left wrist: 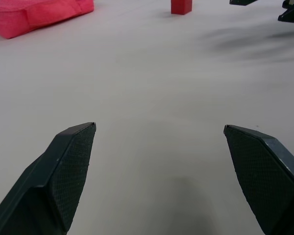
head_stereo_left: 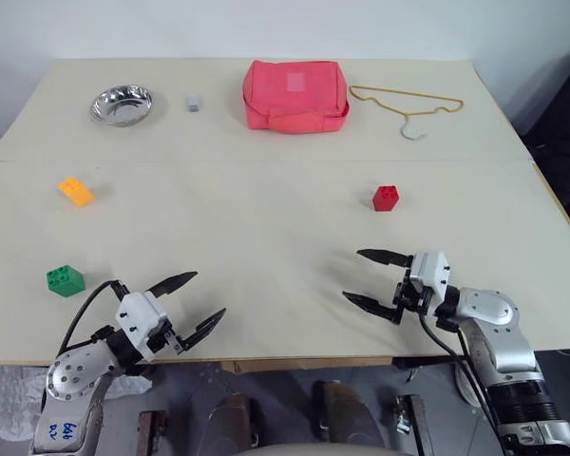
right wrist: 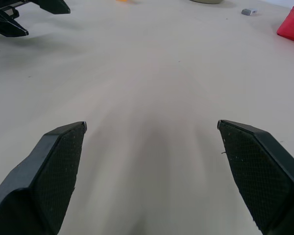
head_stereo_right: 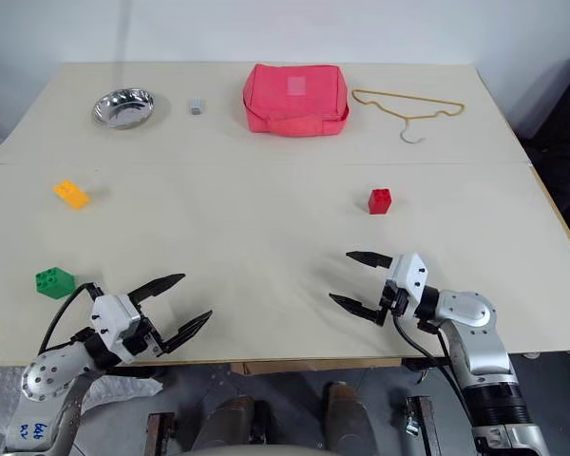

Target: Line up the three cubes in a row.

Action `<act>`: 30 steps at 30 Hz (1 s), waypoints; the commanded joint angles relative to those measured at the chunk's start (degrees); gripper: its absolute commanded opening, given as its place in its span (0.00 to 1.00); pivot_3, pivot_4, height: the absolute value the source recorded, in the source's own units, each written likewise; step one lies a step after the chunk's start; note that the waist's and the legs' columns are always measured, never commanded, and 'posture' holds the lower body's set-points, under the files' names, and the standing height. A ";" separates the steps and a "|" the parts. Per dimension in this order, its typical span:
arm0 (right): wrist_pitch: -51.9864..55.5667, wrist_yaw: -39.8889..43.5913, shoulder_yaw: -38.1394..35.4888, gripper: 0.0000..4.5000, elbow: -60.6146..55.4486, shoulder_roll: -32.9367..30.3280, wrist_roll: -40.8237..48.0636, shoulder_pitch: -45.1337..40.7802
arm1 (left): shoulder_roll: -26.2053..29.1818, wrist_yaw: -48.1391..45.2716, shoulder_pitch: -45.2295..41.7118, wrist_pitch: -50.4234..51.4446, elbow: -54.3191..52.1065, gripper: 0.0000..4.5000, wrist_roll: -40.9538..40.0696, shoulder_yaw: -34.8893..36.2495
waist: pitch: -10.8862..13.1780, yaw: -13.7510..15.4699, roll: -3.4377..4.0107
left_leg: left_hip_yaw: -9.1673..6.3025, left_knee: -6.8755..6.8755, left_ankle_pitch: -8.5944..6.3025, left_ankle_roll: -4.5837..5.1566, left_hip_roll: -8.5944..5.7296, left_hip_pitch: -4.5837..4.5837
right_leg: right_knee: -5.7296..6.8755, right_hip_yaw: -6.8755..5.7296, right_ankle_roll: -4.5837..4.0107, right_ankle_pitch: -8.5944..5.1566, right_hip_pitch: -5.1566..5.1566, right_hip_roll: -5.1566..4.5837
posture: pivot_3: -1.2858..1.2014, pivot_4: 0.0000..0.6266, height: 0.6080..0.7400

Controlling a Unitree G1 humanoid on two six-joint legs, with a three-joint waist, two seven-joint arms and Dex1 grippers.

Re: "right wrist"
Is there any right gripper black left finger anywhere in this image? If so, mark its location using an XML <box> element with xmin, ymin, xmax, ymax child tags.
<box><xmin>0</xmin><ymin>121</ymin><xmax>87</xmax><ymax>235</ymax></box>

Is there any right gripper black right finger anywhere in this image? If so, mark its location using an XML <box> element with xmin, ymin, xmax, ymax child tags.
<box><xmin>217</xmin><ymin>119</ymin><xmax>294</xmax><ymax>235</ymax></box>

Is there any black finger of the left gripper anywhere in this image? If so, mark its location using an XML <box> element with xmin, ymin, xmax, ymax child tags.
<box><xmin>37</xmin><ymin>0</ymin><xmax>71</xmax><ymax>15</ymax></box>
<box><xmin>0</xmin><ymin>8</ymin><xmax>29</xmax><ymax>38</ymax></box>

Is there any red cloth bag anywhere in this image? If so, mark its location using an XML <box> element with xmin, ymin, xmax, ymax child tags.
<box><xmin>276</xmin><ymin>1</ymin><xmax>294</xmax><ymax>45</ymax></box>

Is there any grey round object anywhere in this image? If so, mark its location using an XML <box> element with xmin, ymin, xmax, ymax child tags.
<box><xmin>188</xmin><ymin>0</ymin><xmax>224</xmax><ymax>6</ymax></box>

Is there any small grey white eraser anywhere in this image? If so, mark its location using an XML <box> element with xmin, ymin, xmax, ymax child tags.
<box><xmin>241</xmin><ymin>8</ymin><xmax>259</xmax><ymax>17</ymax></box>

